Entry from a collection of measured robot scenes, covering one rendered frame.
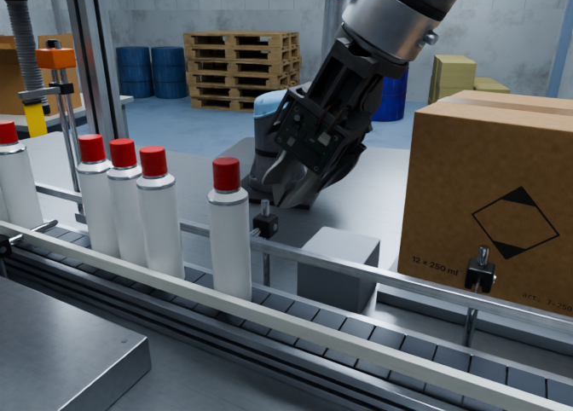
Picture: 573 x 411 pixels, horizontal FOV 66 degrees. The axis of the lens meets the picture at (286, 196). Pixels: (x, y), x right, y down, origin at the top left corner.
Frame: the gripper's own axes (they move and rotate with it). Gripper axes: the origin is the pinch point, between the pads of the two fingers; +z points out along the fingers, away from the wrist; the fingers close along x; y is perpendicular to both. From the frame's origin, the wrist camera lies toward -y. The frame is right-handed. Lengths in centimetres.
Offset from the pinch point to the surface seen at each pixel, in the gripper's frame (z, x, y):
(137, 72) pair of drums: 313, -409, -480
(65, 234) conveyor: 38.0, -31.6, -2.3
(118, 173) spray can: 13.1, -21.4, 2.0
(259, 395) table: 18.6, 12.0, 8.9
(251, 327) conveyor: 16.3, 6.0, 4.1
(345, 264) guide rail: 4.3, 10.3, -2.8
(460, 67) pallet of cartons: 57, -19, -525
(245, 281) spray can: 13.7, 1.7, 1.3
